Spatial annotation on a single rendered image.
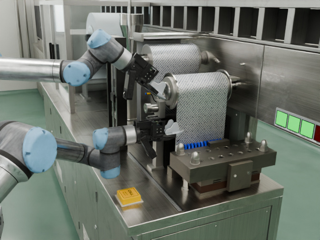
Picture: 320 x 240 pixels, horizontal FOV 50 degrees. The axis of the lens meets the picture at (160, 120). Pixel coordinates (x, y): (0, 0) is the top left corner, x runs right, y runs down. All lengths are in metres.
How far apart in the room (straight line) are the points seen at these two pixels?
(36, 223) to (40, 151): 1.92
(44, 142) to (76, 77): 0.25
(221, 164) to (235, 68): 0.47
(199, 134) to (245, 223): 0.39
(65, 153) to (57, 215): 1.67
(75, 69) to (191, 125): 0.55
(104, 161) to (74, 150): 0.12
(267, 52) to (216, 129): 0.38
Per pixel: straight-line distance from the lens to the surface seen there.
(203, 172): 1.26
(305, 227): 2.93
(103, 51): 1.22
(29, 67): 1.17
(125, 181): 1.40
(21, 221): 2.91
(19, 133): 0.98
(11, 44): 6.74
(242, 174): 1.35
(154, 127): 1.28
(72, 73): 1.10
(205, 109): 1.41
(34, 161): 0.95
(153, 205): 1.25
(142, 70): 1.29
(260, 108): 1.43
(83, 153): 1.32
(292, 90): 1.30
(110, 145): 1.25
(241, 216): 1.39
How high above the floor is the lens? 1.57
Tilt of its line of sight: 18 degrees down
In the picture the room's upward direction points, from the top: 1 degrees clockwise
